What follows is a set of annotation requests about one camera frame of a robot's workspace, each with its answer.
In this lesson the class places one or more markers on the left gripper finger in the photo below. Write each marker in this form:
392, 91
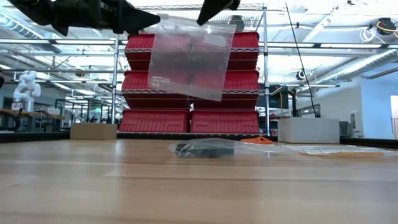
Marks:
133, 20

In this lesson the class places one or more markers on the orange rubber band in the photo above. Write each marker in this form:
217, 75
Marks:
256, 141

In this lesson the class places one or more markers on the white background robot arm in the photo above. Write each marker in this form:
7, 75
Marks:
27, 90

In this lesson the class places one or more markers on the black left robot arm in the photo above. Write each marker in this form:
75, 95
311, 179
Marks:
31, 9

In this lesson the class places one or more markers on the wide black rubber band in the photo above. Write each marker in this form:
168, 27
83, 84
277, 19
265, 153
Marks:
189, 151
220, 152

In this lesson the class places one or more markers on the white box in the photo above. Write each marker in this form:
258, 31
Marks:
308, 130

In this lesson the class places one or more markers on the red plastic storage bin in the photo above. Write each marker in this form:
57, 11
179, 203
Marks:
247, 49
152, 121
245, 81
224, 122
136, 46
133, 81

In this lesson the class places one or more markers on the dark monitor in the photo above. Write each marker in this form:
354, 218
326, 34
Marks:
275, 99

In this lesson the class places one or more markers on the brown cardboard box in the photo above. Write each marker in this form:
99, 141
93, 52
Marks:
93, 130

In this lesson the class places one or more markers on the clear plastic zip bag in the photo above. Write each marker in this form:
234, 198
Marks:
248, 147
186, 62
295, 149

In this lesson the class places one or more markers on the grey chair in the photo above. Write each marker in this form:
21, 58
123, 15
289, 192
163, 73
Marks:
346, 129

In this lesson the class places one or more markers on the wooden background workbench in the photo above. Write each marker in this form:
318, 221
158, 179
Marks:
31, 115

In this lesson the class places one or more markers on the black vertical post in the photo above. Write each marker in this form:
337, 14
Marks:
293, 102

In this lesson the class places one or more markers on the yellow rubber band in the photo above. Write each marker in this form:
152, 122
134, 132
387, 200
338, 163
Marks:
342, 153

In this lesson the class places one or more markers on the round black ceiling device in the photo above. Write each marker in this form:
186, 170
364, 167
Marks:
300, 75

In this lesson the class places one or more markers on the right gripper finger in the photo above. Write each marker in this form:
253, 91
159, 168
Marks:
217, 7

